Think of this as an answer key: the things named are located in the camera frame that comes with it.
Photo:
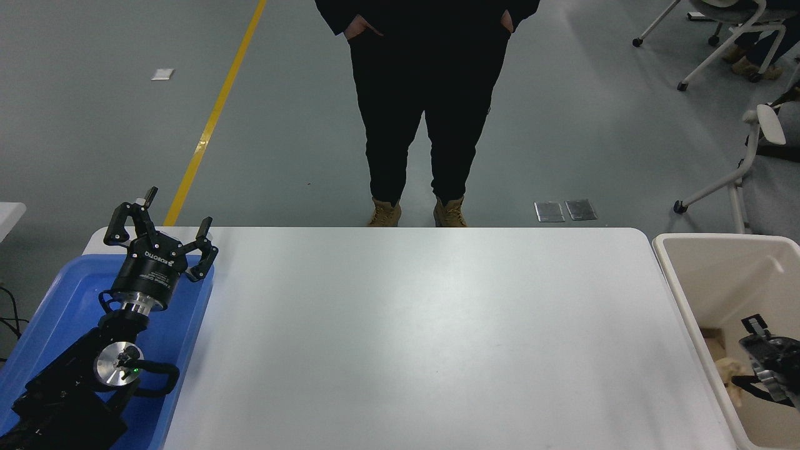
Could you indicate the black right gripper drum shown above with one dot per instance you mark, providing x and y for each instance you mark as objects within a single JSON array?
[{"x": 790, "y": 362}]

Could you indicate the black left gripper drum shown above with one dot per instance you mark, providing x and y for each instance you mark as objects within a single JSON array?
[{"x": 150, "y": 269}]

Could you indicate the tan paper ball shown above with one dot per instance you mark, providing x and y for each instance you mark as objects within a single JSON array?
[{"x": 727, "y": 369}]

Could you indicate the standing person's right hand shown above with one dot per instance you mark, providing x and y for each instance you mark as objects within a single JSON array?
[{"x": 359, "y": 27}]

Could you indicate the standing person's left hand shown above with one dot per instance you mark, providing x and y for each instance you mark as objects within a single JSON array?
[{"x": 507, "y": 22}]

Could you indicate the large pale plastic bin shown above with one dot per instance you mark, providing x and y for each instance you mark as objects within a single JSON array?
[{"x": 719, "y": 275}]

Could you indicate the blue plastic tray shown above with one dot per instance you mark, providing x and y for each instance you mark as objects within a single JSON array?
[{"x": 62, "y": 294}]

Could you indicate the metal floor plate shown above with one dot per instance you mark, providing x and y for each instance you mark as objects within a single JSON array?
[
  {"x": 580, "y": 210},
  {"x": 549, "y": 211}
]

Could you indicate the white office chair black seat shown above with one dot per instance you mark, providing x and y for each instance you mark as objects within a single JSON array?
[{"x": 769, "y": 122}]

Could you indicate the standing person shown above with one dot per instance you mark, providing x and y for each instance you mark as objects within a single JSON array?
[{"x": 425, "y": 94}]

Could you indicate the seated person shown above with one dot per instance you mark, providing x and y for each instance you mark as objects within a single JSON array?
[{"x": 765, "y": 50}]

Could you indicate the white office chair grey seat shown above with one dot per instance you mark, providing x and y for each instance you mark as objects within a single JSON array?
[{"x": 719, "y": 6}]

